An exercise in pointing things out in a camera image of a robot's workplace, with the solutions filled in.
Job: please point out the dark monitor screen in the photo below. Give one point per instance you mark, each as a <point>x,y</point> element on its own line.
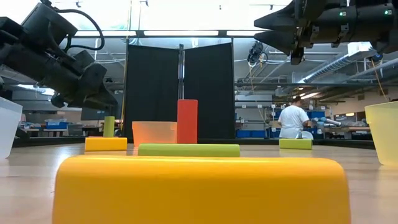
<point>93,114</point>

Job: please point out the blue storage bins low shelf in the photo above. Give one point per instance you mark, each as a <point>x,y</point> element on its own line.
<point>250,133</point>

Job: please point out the black table edge rail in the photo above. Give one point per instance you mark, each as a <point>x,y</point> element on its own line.
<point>342,143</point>

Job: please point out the long green block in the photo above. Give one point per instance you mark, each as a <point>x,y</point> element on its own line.
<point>189,150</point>

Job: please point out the tall orange block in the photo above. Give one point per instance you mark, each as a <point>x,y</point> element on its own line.
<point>187,122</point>

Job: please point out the person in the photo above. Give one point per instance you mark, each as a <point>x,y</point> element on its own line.
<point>292,119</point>

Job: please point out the white round object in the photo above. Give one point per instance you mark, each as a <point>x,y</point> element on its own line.
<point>307,135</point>

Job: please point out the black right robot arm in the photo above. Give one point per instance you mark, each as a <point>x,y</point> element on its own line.
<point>373,18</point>

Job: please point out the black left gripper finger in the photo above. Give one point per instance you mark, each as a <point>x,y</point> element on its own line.
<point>96,77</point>
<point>102,99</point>

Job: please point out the translucent white bin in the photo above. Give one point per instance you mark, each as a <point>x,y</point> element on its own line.
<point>8,127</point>

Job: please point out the translucent orange bin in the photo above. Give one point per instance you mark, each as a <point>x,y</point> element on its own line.
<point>154,133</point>

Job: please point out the metal partition pole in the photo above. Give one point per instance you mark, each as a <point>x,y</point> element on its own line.
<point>181,74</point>

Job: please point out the large yellow block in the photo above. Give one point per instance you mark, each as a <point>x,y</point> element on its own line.
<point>199,193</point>

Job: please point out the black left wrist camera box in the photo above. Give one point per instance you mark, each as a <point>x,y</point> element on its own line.
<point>49,25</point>

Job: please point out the translucent yellow bin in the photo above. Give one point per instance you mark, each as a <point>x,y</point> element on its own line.
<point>384,133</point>

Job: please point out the grey background robot arm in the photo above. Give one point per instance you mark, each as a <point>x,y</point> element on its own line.
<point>329,121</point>

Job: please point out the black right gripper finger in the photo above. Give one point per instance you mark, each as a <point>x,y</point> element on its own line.
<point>276,20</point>
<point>276,39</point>

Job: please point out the short green block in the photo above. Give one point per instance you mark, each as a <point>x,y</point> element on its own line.
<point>295,144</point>

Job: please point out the blue tray on workbench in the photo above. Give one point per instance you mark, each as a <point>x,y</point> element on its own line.
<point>56,125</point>

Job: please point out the silver ventilation duct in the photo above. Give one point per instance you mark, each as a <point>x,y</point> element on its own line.
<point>332,67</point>

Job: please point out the small yellow block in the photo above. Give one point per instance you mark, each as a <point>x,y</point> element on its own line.
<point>105,144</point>

